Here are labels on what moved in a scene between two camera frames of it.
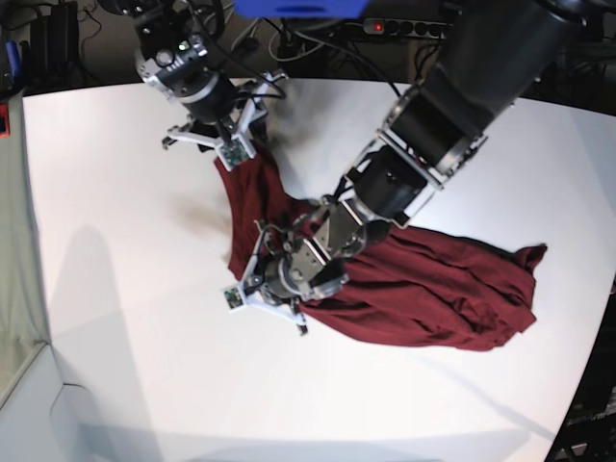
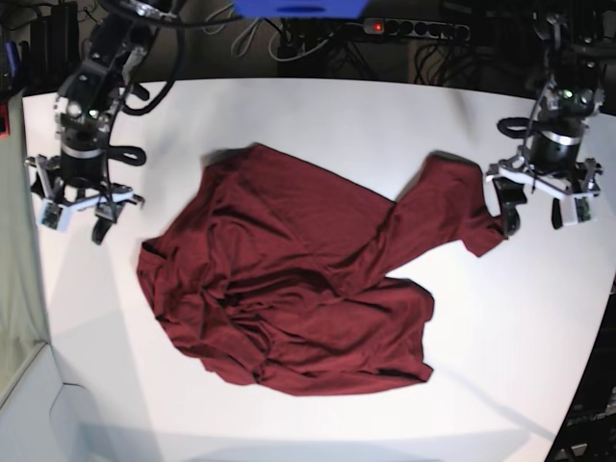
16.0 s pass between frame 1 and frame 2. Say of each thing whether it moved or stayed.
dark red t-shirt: moved
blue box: stayed
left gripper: moved
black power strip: stayed
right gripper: moved
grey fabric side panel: stayed
